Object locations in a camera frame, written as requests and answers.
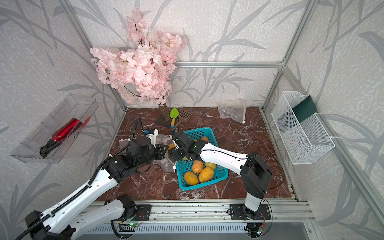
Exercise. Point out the teal plastic basket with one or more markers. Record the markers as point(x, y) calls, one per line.
point(197, 174)

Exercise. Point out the white wire wall basket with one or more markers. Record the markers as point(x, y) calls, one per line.
point(305, 142)

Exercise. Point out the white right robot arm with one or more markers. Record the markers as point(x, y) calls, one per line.
point(206, 158)

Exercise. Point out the large brown potato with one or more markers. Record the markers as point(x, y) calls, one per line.
point(206, 175)

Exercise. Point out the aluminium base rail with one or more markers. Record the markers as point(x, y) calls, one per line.
point(209, 216)

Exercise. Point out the clear acrylic wall shelf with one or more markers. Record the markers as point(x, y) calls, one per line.
point(73, 106)

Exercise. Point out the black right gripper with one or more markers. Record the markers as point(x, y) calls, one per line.
point(173, 155)

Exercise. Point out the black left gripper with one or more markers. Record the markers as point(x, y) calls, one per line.
point(161, 153)

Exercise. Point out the dark green card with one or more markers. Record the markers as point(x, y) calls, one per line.
point(305, 109)

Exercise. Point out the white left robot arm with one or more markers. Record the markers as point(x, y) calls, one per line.
point(65, 220)

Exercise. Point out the green-yellow potato right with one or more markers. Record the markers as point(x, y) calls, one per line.
point(211, 165)

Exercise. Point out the clear zipper bag with dots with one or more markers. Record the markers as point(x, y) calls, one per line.
point(124, 143)

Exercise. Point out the green toy shovel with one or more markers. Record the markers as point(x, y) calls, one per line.
point(174, 113)

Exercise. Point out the pink cherry blossom tree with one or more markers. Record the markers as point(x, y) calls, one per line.
point(143, 73)

